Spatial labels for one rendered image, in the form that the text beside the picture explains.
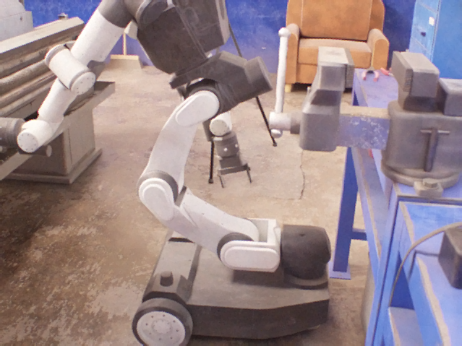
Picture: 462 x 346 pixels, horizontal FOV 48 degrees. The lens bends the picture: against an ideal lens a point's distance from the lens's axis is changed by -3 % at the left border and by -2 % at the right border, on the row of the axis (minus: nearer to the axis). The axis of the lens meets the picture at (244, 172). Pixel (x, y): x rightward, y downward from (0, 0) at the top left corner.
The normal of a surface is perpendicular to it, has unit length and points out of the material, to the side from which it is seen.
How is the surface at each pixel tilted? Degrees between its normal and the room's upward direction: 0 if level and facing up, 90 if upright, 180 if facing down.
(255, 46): 90
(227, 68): 90
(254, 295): 0
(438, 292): 0
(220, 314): 90
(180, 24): 100
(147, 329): 90
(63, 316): 0
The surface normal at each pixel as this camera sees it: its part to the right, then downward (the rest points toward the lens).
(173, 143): -0.17, 0.74
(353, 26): 0.01, 0.60
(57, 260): 0.04, -0.91
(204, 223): -0.07, 0.40
